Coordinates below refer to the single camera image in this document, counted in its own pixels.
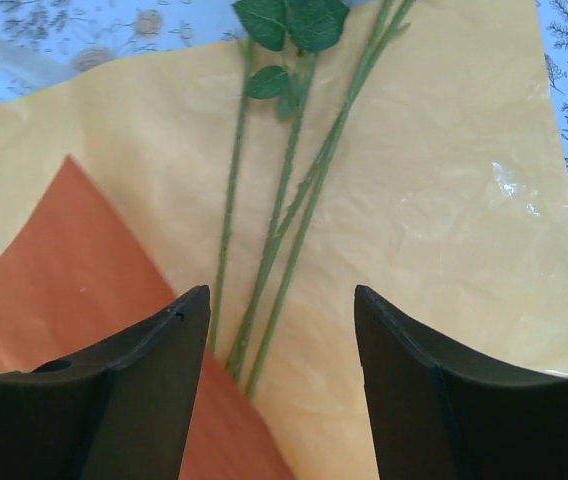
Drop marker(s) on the white rose stem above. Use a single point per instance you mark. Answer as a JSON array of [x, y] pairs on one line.
[[375, 47]]

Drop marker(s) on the orange wrapping paper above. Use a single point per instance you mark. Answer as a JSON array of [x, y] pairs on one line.
[[75, 272]]

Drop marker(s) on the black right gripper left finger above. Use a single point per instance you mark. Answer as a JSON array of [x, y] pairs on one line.
[[117, 409]]

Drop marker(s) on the floral patterned table mat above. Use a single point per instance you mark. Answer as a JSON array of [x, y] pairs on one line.
[[449, 192]]

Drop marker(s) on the pink rose stem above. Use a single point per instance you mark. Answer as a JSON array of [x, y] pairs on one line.
[[312, 27], [265, 24]]

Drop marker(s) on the cream printed ribbon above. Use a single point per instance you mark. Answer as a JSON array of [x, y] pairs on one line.
[[35, 69]]

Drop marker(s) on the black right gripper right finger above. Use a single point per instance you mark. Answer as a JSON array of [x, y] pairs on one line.
[[441, 410]]

